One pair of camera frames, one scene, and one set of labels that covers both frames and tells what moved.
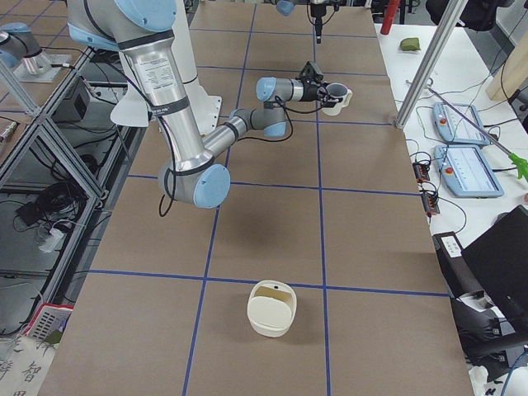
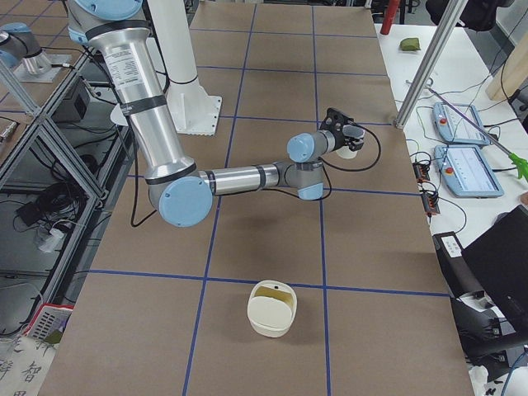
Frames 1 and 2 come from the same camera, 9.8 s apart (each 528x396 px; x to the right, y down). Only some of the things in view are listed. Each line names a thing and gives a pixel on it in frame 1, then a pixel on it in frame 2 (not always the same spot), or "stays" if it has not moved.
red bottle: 392,7 stays
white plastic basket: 49,322 stays
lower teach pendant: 467,171 stays
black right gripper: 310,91 to 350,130
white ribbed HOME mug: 337,91 to 346,153
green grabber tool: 520,162 stays
